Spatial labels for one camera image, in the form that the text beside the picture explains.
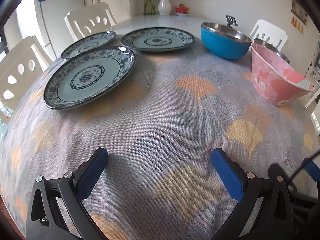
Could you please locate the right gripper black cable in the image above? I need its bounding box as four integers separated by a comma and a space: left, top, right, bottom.
290, 149, 320, 181

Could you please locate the fan pattern tablecloth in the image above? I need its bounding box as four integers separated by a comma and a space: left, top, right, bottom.
1, 43, 319, 239

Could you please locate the white chair near left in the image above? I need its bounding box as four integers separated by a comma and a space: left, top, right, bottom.
1, 36, 52, 110

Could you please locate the red lidded pot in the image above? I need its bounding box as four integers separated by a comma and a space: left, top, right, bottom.
175, 4, 189, 15

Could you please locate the white chair far left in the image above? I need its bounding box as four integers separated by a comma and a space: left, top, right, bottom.
65, 2, 117, 42

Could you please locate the white chair far right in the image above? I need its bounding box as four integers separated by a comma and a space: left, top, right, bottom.
249, 19, 288, 51

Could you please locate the white chair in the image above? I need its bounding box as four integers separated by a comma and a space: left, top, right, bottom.
249, 19, 288, 51
1, 36, 52, 110
65, 2, 117, 42

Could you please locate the framed picture lower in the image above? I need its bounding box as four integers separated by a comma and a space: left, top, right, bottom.
291, 0, 308, 25

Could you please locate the magenta steel bowl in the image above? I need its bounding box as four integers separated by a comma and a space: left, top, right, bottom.
253, 38, 291, 64

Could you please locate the pink cartoon bowl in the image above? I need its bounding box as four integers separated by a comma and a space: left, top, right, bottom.
251, 43, 314, 106

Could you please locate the black phone stand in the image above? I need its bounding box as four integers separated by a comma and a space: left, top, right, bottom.
226, 15, 238, 27

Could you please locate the blue steel bowl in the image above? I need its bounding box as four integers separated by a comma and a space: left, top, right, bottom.
201, 22, 252, 60

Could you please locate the blue floral plate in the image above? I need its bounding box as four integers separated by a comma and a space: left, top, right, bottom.
43, 46, 136, 110

